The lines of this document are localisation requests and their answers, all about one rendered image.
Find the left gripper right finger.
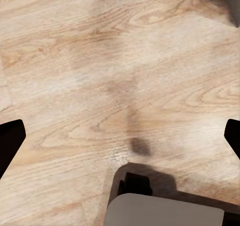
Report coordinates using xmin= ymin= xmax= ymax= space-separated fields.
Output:
xmin=224 ymin=119 xmax=240 ymax=159

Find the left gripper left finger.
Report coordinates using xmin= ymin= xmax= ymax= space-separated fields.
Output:
xmin=0 ymin=119 xmax=26 ymax=179

